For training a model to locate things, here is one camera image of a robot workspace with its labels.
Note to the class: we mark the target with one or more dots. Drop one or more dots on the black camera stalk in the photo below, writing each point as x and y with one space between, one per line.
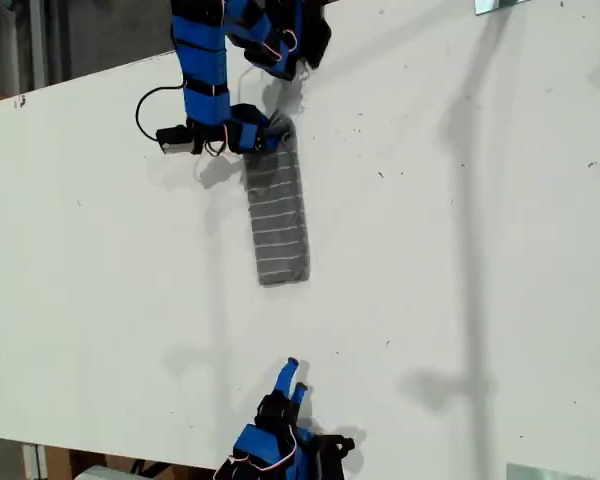
210 139

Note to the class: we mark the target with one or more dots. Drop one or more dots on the white box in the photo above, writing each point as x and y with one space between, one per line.
105 474

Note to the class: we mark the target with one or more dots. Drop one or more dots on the grey white-striped square towel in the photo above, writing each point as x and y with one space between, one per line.
279 215

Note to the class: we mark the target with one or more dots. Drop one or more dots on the black camera box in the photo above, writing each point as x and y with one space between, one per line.
174 141

